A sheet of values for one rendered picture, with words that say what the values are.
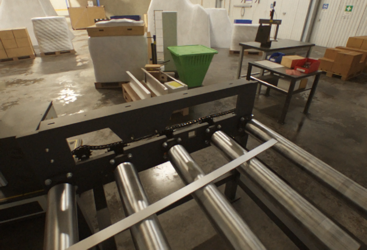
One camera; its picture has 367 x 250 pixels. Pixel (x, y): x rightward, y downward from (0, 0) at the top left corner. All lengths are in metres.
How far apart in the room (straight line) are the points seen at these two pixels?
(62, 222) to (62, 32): 8.28
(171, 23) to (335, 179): 4.10
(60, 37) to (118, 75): 4.86
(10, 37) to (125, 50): 5.45
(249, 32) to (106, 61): 5.10
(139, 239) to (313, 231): 0.64
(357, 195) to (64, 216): 1.22
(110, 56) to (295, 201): 4.00
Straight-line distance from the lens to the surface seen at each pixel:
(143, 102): 0.99
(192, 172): 0.94
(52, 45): 8.97
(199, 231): 1.81
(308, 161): 1.19
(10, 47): 8.98
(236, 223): 0.82
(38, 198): 2.01
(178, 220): 1.86
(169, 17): 4.57
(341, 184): 1.16
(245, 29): 7.57
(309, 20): 11.78
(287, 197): 0.96
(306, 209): 0.95
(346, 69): 6.24
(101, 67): 4.44
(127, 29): 4.20
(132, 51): 4.20
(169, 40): 4.62
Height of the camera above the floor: 1.60
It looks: 30 degrees down
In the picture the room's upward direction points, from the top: straight up
